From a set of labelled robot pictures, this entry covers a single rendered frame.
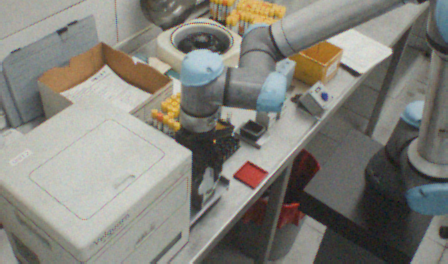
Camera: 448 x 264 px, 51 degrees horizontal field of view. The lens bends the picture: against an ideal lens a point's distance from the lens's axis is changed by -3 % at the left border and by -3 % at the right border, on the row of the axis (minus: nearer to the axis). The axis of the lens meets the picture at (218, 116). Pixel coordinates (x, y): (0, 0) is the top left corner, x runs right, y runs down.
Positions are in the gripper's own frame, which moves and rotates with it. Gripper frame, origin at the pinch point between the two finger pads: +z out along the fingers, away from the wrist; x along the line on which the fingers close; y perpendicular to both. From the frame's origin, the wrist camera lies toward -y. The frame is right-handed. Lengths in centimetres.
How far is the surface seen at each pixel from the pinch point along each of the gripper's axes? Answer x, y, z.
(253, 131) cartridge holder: -4.2, -30.0, 8.2
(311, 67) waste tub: -4, -62, 3
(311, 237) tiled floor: 11, -74, 97
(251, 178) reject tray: 4.7, -15.9, 9.4
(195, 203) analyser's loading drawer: 0.7, 2.6, 4.9
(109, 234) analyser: 4.3, 31.0, -17.5
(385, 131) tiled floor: 10, -166, 97
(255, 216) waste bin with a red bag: -5, -44, 64
